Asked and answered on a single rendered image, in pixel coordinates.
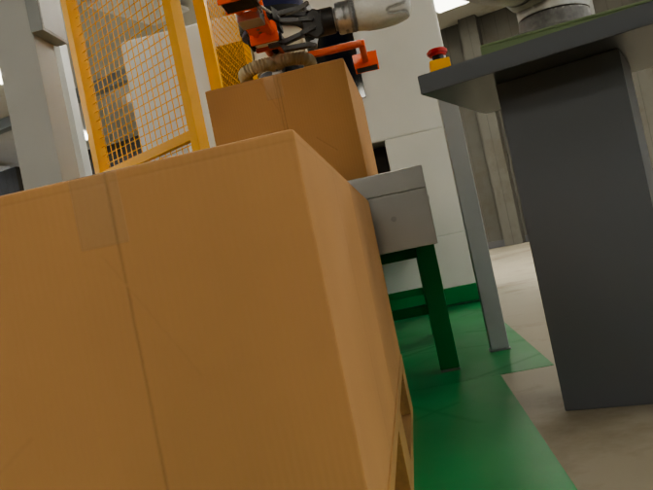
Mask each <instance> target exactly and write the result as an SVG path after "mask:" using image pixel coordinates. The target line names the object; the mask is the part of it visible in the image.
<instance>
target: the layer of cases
mask: <svg viewBox="0 0 653 490"><path fill-rule="evenodd" d="M399 357H400V351H399V346H398V341H397V336H396V332H395V323H394V318H393V313H392V309H391V305H390V300H389V295H388V291H387V286H386V281H385V276H384V272H383V267H382V263H381V258H380V253H379V249H378V244H377V239H376V234H375V230H374V225H373V221H372V216H371V212H370V207H369V202H368V200H367V199H366V198H365V197H364V196H363V195H361V194H360V193H359V192H358V191H357V190H356V189H355V188H354V187H353V186H352V185H351V184H350V183H349V182H348V181H347V180H346V179H345V178H343V177H342V176H341V175H340V174H339V173H338V172H337V171H336V170H335V169H334V168H333V167H332V166H331V165H330V164H329V163H328V162H327V161H326V160H324V159H323V158H322V157H321V156H320V155H319V154H318V153H317V152H316V151H315V150H314V149H313V148H312V147H311V146H310V145H309V144H308V143H306V142H305V141H304V140H303V139H302V138H301V137H300V136H299V135H298V134H297V133H296V132H295V131H294V130H293V129H288V130H284V131H279V132H275V133H271V134H266V135H262V136H258V137H254V138H250V139H245V140H241V141H237V142H232V143H228V144H224V145H220V146H216V147H212V148H207V149H203V150H199V151H194V152H190V153H186V154H181V155H177V156H173V157H166V158H162V159H157V160H153V161H149V162H144V163H140V164H136V165H131V166H127V167H124V168H119V169H115V170H111V171H106V172H102V173H98V174H93V175H89V176H85V177H81V178H77V179H72V180H68V181H64V182H59V183H55V184H51V185H46V186H43V187H39V188H34V189H30V190H26V191H21V192H14V193H9V194H5V195H1V196H0V490H388V480H389V470H390V460H391V449H392V439H393V428H394V419H395V399H396V388H397V378H398V368H399Z"/></svg>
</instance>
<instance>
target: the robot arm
mask: <svg viewBox="0 0 653 490"><path fill-rule="evenodd" d="M464 1H467V2H471V3H475V4H481V5H487V6H497V7H506V8H507V9H509V10H510V11H511V12H513V13H516V15H517V19H518V24H519V34H517V35H520V34H524V33H527V32H531V31H535V30H537V29H541V28H545V27H548V26H552V25H555V24H559V23H563V22H566V21H570V20H574V19H577V18H583V17H586V16H590V15H591V14H592V12H591V8H590V0H464ZM333 7H334V8H332V7H326V8H322V9H319V10H315V9H312V8H311V6H310V4H309V2H308V1H305V2H304V3H302V4H301V5H298V6H294V7H291V8H287V9H284V10H281V11H277V12H278V16H279V22H280V24H303V30H301V31H300V32H298V33H295V34H293V35H292V36H290V37H287V38H285V39H283V40H281V41H280V40H278V41H274V42H270V43H266V44H262V45H258V46H256V48H257V49H259V48H264V47H268V48H269V49H275V48H279V47H280V48H282V49H283V51H284V52H285V53H288V52H294V51H299V50H305V49H315V50H316V49H317V48H318V41H319V39H321V38H322V37H324V36H328V35H332V34H336V33H337V31H339V34H340V35H344V34H348V33H353V32H358V31H372V30H379V29H383V28H387V27H391V26H394V25H397V24H399V23H401V22H403V21H405V20H406V19H408V18H409V17H410V13H411V3H410V0H344V1H340V2H336V3H334V4H333ZM303 11H305V12H307V11H309V12H308V13H307V14H306V15H305V17H285V16H289V15H293V14H296V13H300V12H303ZM307 36H309V37H312V38H314V40H311V41H310V42H305V43H300V44H294V45H289V46H287V45H288V44H290V43H293V42H295V41H297V40H299V39H302V38H305V37H307Z"/></svg>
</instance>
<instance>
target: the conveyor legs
mask: <svg viewBox="0 0 653 490"><path fill-rule="evenodd" d="M380 258H381V263H382V264H387V263H395V262H400V261H405V260H410V259H415V258H416V259H417V264H418V267H419V272H420V277H421V282H422V286H423V287H422V288H417V289H412V290H407V291H402V292H397V293H392V294H388V295H389V300H390V301H392V300H397V299H402V298H411V297H415V296H420V295H424V296H425V301H426V304H423V305H418V306H413V307H408V308H403V309H399V310H394V311H392V313H393V318H394V321H397V320H402V319H407V318H412V317H417V316H422V315H427V314H429V319H430V327H431V332H432V337H433V338H434V343H435V348H436V352H437V357H438V362H439V366H440V370H441V372H447V371H452V370H457V369H461V368H460V364H459V359H458V354H457V349H456V345H455V340H454V336H453V331H452V327H451V322H450V317H449V313H448V308H447V303H446V298H445V295H444V290H443V285H442V280H441V276H440V271H439V266H438V261H437V257H436V253H435V248H434V244H431V245H427V246H422V247H417V248H413V249H408V250H403V251H398V252H393V253H389V254H385V255H380Z"/></svg>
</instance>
